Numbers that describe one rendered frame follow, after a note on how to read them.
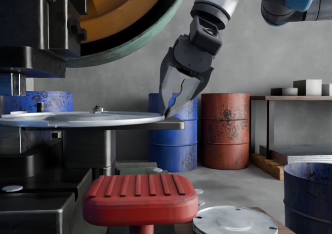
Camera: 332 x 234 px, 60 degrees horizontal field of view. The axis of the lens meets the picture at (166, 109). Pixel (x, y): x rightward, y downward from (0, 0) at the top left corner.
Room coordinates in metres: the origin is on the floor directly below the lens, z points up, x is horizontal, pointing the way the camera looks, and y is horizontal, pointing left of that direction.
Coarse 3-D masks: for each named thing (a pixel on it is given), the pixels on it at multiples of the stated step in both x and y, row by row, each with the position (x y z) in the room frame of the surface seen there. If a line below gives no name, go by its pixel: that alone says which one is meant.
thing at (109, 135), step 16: (32, 128) 0.43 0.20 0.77; (48, 128) 0.43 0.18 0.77; (64, 128) 0.44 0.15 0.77; (80, 128) 0.44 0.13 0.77; (96, 128) 0.44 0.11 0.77; (112, 128) 0.44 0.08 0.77; (128, 128) 0.44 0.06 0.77; (144, 128) 0.45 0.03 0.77; (160, 128) 0.45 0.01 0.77; (176, 128) 0.45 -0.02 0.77; (64, 144) 0.46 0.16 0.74; (80, 144) 0.46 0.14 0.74; (96, 144) 0.46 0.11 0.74; (112, 144) 0.49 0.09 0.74; (64, 160) 0.46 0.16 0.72; (80, 160) 0.46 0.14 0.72; (96, 160) 0.46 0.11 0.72; (112, 160) 0.49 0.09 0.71; (96, 176) 0.46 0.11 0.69
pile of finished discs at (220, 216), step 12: (204, 216) 1.06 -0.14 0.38; (216, 216) 1.06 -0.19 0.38; (228, 216) 1.04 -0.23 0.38; (240, 216) 1.04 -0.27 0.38; (252, 216) 1.06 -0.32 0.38; (264, 216) 1.06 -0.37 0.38; (204, 228) 0.96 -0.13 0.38; (216, 228) 0.96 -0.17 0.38; (228, 228) 0.95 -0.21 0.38; (240, 228) 0.95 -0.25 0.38; (252, 228) 0.96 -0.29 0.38; (264, 228) 0.96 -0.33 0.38; (276, 228) 0.96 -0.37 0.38
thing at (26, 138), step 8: (0, 128) 0.42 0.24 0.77; (8, 128) 0.42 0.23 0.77; (16, 128) 0.43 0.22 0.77; (0, 136) 0.42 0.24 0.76; (8, 136) 0.42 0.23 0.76; (16, 136) 0.43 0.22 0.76; (24, 136) 0.44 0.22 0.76; (32, 136) 0.47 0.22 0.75; (40, 136) 0.51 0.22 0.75; (48, 136) 0.56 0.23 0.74; (0, 144) 0.42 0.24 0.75; (8, 144) 0.42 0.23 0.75; (16, 144) 0.43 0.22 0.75; (24, 144) 0.44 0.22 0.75; (32, 144) 0.47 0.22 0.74; (40, 144) 0.51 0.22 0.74; (0, 152) 0.42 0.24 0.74; (8, 152) 0.42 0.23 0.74; (16, 152) 0.43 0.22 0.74
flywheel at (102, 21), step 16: (96, 0) 0.87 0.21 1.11; (112, 0) 0.87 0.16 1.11; (128, 0) 0.84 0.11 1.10; (144, 0) 0.85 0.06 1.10; (160, 0) 0.88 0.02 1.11; (80, 16) 0.86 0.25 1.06; (96, 16) 0.87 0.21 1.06; (112, 16) 0.84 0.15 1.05; (128, 16) 0.84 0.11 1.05; (144, 16) 0.86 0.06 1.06; (96, 32) 0.83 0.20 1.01; (112, 32) 0.84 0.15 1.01; (128, 32) 0.90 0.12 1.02
